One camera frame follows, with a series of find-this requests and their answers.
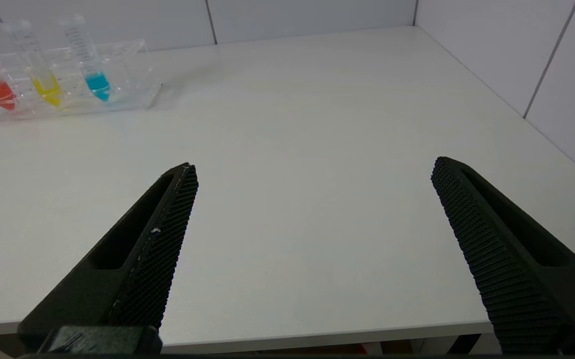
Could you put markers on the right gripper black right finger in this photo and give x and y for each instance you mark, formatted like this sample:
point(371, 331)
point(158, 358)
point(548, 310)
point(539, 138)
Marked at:
point(516, 279)

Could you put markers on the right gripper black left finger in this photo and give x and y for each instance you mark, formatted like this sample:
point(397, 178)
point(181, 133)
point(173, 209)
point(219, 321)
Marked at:
point(132, 279)

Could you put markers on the yellow pigment test tube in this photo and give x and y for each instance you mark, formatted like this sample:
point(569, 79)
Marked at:
point(48, 89)

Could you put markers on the blue pigment test tube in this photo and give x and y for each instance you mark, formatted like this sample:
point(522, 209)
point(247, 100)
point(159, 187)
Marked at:
point(97, 85)

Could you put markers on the clear plastic test tube rack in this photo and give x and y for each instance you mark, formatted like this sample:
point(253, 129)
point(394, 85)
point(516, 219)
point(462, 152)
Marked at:
point(132, 75)

